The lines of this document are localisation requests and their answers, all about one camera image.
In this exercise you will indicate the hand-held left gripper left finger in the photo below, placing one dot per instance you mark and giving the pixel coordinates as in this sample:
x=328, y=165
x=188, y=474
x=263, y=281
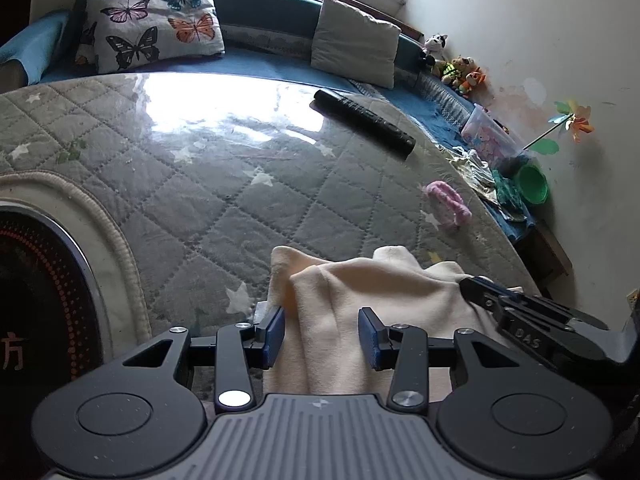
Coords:
x=274, y=335

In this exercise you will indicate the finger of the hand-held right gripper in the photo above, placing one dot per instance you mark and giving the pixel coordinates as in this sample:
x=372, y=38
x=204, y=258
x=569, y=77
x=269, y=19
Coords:
x=482, y=295

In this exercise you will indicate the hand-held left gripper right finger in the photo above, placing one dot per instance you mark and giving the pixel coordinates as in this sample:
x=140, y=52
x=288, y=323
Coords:
x=370, y=340

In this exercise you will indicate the cream knit garment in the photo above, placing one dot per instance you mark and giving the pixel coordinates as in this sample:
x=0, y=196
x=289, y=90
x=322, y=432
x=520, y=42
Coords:
x=340, y=300

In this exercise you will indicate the brown wooden side cabinet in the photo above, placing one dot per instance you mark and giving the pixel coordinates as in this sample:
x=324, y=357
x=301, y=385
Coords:
x=547, y=252

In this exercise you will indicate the pink hair scrunchie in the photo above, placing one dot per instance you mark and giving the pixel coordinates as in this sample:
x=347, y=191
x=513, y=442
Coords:
x=447, y=202

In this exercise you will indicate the green crumpled cloth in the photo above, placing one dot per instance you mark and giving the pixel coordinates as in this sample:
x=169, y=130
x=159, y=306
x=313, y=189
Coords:
x=507, y=192

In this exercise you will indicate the green plastic bowl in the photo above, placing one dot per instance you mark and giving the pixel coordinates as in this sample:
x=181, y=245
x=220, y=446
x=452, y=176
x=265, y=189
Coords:
x=532, y=182

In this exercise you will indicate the pale patterned cloth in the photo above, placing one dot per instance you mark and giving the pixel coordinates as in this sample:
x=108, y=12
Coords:
x=472, y=167

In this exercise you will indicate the clear plastic storage box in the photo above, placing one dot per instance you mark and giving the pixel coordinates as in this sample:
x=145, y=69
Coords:
x=487, y=135

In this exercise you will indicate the grey quilted star table cover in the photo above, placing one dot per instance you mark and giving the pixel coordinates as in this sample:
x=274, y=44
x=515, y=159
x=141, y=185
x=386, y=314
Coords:
x=200, y=185

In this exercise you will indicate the colourful pinwheel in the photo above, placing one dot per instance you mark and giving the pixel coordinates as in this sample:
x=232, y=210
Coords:
x=575, y=120

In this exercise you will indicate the black remote control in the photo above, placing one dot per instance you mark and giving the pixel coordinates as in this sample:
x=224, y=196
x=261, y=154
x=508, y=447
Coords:
x=365, y=122

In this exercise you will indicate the orange plush toy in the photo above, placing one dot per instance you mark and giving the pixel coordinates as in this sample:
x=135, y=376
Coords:
x=472, y=77

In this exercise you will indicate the yellow green plush toy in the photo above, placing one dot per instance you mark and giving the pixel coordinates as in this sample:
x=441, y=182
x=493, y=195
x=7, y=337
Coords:
x=451, y=71

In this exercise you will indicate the round black heater panel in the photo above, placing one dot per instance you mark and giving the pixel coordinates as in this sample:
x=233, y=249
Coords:
x=35, y=300

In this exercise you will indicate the black and white cow plush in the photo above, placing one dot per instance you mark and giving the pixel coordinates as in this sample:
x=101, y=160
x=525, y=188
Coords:
x=434, y=47

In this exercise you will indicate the plain beige pillow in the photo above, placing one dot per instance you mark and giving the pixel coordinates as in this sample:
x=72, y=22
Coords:
x=352, y=40

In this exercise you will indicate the teal sofa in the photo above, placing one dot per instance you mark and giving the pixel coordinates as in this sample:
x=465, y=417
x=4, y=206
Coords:
x=270, y=15

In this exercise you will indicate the butterfly print pillow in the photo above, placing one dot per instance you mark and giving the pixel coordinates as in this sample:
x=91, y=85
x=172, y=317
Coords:
x=150, y=20

